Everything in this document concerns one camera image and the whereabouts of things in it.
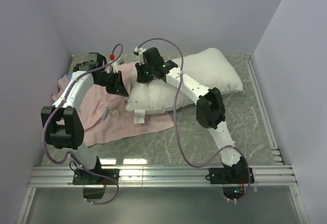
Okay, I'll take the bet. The pink cartoon pillowcase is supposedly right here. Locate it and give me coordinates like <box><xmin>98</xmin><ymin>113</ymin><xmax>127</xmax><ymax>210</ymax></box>
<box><xmin>51</xmin><ymin>62</ymin><xmax>175</xmax><ymax>147</ymax></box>

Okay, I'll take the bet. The aluminium mounting rail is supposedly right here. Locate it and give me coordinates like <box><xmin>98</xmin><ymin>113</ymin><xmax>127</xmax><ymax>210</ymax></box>
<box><xmin>28</xmin><ymin>165</ymin><xmax>297</xmax><ymax>188</ymax></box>

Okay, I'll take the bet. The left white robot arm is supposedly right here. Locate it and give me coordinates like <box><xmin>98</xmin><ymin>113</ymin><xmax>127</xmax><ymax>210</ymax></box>
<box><xmin>41</xmin><ymin>52</ymin><xmax>128</xmax><ymax>184</ymax></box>

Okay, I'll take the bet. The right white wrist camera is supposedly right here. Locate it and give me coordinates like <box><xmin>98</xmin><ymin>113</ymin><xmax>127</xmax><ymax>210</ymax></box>
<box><xmin>133</xmin><ymin>47</ymin><xmax>147</xmax><ymax>65</ymax></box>

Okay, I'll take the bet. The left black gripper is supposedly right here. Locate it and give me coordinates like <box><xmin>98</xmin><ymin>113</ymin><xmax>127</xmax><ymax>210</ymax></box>
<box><xmin>96</xmin><ymin>70</ymin><xmax>129</xmax><ymax>97</ymax></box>

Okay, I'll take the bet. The side aluminium rail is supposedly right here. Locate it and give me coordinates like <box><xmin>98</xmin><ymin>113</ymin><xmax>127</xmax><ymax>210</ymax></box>
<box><xmin>244</xmin><ymin>55</ymin><xmax>284</xmax><ymax>165</ymax></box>

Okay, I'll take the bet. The white pillow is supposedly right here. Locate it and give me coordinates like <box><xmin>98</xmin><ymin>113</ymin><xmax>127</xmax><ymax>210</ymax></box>
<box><xmin>126</xmin><ymin>48</ymin><xmax>243</xmax><ymax>115</ymax></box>

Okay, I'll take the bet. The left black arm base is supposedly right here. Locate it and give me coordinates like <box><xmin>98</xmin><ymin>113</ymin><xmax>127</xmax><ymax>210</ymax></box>
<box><xmin>69</xmin><ymin>159</ymin><xmax>120</xmax><ymax>205</ymax></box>

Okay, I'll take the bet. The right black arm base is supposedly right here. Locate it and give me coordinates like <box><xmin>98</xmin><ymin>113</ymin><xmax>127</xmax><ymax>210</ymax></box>
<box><xmin>205</xmin><ymin>167</ymin><xmax>255</xmax><ymax>204</ymax></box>

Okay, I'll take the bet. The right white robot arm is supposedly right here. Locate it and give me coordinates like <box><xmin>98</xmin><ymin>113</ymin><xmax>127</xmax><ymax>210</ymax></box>
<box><xmin>134</xmin><ymin>47</ymin><xmax>249</xmax><ymax>183</ymax></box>

